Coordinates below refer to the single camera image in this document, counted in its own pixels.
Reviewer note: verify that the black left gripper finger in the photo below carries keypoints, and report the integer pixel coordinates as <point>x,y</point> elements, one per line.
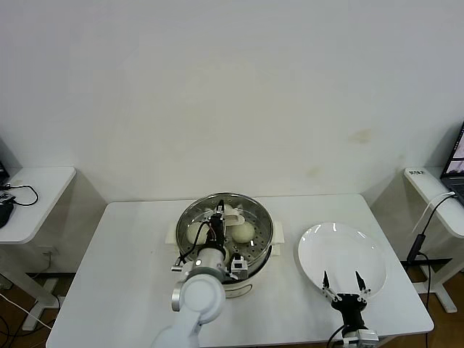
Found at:
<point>208,218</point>
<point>220,207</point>

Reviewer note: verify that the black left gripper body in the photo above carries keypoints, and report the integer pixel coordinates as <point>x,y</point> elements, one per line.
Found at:
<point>215,233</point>

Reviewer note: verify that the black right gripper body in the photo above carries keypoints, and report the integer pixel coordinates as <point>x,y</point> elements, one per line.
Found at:
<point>349,306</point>

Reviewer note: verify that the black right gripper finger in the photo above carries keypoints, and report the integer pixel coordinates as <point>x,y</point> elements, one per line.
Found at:
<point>328,291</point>
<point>363,293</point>

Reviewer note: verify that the round glass pot lid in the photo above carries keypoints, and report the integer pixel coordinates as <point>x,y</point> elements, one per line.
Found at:
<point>235,217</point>

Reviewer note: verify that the white steamed baozi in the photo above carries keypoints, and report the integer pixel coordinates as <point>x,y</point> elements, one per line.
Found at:
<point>195,233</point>
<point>243,233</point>

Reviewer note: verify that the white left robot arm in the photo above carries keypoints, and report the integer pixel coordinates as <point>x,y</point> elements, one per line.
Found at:
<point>199,297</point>

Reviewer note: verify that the perforated steel steamer basket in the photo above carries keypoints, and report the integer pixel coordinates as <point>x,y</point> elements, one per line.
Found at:
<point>259,266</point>

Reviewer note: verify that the large white plate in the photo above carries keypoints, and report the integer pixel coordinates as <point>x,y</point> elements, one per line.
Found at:
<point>340,253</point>

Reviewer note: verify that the cream electric cooking pot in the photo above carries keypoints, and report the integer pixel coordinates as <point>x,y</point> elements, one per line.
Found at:
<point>243,290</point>

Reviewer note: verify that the white label sticker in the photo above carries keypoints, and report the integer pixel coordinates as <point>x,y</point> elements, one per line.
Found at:
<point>417,173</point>

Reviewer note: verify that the open laptop lit screen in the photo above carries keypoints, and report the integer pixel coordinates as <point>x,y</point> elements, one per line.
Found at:
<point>455,174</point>

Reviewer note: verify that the small black white device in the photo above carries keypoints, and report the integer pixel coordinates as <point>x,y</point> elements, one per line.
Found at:
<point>7,198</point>

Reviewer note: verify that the black rounded device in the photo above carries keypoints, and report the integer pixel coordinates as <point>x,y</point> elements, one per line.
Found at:
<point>4,215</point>

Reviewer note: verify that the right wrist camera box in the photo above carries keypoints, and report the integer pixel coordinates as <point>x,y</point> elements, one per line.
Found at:
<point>368,338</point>

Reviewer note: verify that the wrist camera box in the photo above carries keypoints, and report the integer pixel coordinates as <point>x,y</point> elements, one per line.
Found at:
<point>239,269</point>
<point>368,338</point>

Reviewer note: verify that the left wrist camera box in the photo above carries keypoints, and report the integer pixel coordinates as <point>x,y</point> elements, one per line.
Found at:
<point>239,269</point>

